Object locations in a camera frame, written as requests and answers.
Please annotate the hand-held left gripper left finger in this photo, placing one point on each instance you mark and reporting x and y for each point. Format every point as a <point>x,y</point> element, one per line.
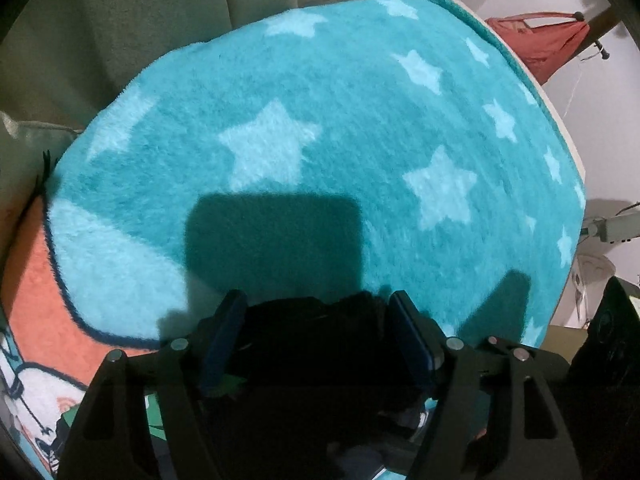
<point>226,340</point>

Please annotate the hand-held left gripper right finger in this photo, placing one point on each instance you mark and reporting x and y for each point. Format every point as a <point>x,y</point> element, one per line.
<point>406,340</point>

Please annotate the black pants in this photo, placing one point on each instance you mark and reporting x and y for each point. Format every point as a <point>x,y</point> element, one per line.
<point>310,355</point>

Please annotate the black speaker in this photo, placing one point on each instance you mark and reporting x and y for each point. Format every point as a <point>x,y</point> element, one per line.
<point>612,325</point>

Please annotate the white power strip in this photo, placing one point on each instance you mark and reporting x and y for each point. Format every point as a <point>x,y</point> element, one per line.
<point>617,225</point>

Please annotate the teal star printed blanket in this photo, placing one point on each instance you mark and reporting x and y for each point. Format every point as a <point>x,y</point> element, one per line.
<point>325,85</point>

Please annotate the red cloth bag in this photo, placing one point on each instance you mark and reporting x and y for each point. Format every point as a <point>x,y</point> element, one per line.
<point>542,42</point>

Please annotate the grey-green sofa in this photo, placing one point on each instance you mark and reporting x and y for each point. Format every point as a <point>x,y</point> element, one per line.
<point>150,10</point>

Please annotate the wooden coat rack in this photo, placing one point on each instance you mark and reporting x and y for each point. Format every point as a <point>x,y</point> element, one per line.
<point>602,17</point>

